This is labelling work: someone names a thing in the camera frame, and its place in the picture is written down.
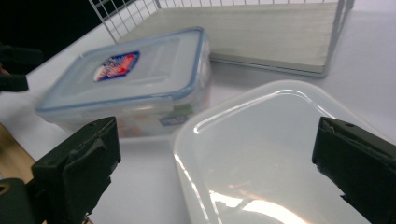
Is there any white wire basket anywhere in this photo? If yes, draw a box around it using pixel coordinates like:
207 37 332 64
88 0 356 78

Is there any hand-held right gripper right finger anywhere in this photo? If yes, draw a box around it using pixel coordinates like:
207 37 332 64
312 116 396 224

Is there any white translucent plastic container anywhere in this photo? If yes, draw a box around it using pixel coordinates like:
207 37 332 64
170 79 396 224

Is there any wooden table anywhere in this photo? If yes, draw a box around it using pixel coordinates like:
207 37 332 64
0 123 35 183

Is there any blue-lidded plastic food container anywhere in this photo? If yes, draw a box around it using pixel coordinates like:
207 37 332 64
35 26 213 139

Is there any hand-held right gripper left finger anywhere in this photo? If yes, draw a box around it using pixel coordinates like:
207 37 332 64
31 116 121 224

